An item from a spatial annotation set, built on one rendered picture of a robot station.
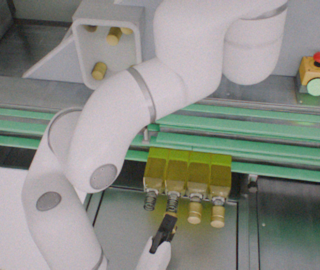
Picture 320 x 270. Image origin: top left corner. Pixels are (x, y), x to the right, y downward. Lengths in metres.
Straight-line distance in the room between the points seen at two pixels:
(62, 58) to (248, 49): 0.73
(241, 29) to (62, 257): 0.41
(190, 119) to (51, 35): 1.10
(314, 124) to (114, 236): 0.61
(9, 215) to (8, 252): 0.11
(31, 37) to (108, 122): 1.46
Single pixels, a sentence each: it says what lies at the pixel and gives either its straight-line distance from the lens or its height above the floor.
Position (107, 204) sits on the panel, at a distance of 1.09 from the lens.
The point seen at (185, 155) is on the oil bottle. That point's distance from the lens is 0.99.
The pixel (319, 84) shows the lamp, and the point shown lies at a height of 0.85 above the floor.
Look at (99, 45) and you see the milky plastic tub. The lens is 1.06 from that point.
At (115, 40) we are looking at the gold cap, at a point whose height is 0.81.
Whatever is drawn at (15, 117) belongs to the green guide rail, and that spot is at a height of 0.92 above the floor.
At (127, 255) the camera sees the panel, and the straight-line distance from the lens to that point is 1.01.
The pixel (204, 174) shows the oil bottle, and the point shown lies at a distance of 0.95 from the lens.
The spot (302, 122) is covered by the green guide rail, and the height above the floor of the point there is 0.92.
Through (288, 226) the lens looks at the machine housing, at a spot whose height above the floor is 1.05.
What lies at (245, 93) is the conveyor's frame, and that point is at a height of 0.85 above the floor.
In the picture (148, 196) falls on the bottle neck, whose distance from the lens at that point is 0.93.
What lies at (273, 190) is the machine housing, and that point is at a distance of 1.20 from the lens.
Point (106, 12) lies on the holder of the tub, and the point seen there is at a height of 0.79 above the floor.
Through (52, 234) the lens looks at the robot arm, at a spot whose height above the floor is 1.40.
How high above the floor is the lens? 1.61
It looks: 41 degrees down
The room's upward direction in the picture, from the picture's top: 168 degrees counter-clockwise
